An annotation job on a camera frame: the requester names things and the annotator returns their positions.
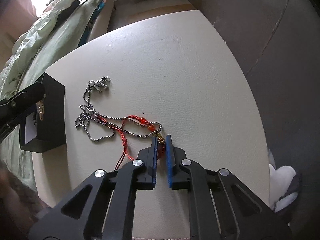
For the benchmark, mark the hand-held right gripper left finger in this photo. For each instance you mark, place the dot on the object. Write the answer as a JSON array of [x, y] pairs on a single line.
[[155, 155]]

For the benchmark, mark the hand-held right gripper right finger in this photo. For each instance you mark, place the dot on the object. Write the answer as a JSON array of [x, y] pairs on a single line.
[[169, 160]]

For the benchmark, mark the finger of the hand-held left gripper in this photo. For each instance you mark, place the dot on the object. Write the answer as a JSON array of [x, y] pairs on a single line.
[[12, 120], [22, 97]]

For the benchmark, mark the black jewelry box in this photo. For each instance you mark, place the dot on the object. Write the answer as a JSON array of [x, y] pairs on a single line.
[[52, 120]]

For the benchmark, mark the light green duvet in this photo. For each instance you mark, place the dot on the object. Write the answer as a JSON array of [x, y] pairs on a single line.
[[30, 37]]

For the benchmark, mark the green bed sheet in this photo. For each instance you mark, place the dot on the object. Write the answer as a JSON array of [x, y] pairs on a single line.
[[57, 47]]

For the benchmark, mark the white square table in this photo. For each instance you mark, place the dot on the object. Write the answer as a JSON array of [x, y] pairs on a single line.
[[200, 80]]

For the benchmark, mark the pink curtain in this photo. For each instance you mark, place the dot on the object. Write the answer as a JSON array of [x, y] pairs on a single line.
[[17, 7]]

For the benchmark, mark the black cloth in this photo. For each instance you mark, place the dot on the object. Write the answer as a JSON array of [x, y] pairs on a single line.
[[67, 10]]

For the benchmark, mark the white plush slipper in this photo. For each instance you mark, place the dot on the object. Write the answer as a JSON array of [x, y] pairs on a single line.
[[282, 180]]

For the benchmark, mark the cartoon printed mattress cover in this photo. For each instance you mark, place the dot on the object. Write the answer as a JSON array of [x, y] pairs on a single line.
[[98, 7]]

